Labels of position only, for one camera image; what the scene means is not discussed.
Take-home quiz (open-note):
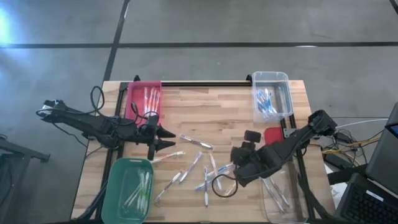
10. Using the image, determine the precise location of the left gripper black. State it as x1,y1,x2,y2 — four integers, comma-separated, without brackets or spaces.
132,123,177,162

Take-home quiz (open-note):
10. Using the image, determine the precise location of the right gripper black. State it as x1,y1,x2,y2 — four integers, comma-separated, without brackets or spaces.
229,141,283,188

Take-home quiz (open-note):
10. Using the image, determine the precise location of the purple white packaged toothbrush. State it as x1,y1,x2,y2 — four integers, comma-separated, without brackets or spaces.
262,177,285,214
154,170,183,202
179,133,215,150
179,151,203,184

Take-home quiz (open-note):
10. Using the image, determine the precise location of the pink plastic bin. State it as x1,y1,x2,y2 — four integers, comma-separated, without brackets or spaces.
124,80,163,127

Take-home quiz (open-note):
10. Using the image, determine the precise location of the shallow clear plastic tray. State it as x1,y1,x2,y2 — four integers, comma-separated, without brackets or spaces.
260,161,309,224

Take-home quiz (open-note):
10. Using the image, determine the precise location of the green plastic bin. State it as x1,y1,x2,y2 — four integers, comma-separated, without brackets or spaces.
101,157,155,224

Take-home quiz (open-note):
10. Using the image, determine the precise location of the black power brick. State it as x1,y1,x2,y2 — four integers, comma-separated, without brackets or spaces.
323,151,345,167

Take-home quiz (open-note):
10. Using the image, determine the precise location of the tall clear plastic bin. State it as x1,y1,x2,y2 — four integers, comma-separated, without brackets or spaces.
251,71,295,123

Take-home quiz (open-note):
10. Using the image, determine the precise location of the white paper sheet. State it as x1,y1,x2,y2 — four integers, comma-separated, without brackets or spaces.
328,182,351,202

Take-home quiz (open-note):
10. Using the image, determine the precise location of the black keyboard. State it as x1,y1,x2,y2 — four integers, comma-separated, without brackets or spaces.
343,183,398,224

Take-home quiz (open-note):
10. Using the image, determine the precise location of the computer monitor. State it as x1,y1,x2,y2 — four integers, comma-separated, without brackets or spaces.
364,102,398,187

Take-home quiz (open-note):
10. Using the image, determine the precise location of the grey metal stand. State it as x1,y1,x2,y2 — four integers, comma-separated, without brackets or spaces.
0,135,51,224

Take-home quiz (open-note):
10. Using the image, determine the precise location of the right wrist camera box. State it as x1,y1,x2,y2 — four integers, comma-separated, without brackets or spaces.
244,130,262,144

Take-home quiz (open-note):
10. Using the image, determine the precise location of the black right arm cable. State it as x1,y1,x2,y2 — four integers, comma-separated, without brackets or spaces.
212,173,239,199

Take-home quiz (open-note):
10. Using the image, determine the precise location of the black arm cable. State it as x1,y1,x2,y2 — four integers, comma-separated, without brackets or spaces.
89,85,160,126
212,173,239,199

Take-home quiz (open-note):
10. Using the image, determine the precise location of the black table frame rail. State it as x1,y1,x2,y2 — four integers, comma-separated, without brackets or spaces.
119,80,253,88
93,81,129,220
281,121,315,220

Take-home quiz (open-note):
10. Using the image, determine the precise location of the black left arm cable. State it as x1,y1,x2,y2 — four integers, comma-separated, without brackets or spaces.
89,85,160,126

